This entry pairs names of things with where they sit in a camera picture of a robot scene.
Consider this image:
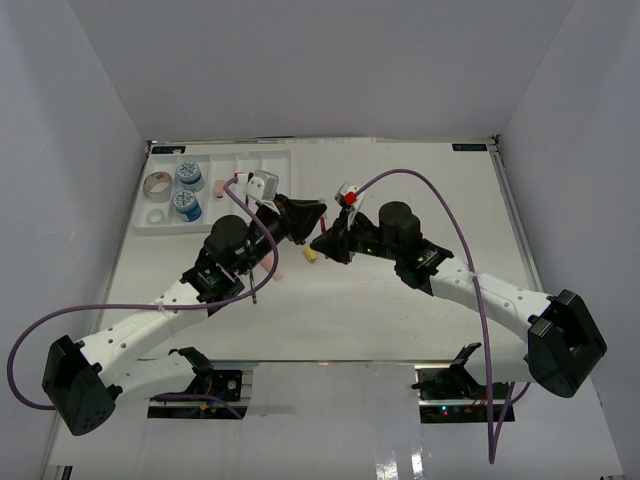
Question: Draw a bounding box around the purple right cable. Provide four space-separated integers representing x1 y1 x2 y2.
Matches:
354 168 531 465

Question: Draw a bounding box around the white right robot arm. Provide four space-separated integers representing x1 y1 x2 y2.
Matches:
311 202 607 399

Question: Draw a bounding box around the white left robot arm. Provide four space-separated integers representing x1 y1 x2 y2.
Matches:
42 194 327 436

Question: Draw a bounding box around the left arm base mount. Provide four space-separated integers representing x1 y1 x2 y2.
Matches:
153 347 243 402

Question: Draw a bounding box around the white compartment tray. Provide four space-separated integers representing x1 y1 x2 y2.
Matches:
132 145 292 235

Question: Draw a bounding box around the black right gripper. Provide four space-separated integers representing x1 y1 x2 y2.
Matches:
310 209 401 265

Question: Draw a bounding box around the blue slime jar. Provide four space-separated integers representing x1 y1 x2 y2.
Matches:
171 190 202 222
176 161 205 192

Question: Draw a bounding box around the purple cable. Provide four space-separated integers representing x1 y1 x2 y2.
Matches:
354 168 531 465
7 174 281 419

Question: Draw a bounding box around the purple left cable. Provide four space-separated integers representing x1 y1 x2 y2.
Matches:
7 174 281 419

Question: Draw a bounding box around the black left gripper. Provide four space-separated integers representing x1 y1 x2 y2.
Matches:
237 194 327 276

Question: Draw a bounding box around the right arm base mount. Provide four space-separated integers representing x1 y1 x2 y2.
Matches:
411 342 488 416

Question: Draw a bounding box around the large clear tape roll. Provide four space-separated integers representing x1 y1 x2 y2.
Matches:
142 171 173 203

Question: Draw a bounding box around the pink orange highlighter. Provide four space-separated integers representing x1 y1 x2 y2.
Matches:
260 256 283 281

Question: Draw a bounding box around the small clear tape roll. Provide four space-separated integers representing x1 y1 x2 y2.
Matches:
146 209 166 225

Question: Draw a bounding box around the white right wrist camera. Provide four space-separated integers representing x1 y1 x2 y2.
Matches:
334 181 365 230

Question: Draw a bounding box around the yellow eraser block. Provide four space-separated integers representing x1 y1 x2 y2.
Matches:
303 249 317 263

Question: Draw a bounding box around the black pen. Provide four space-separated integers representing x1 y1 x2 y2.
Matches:
248 270 258 305

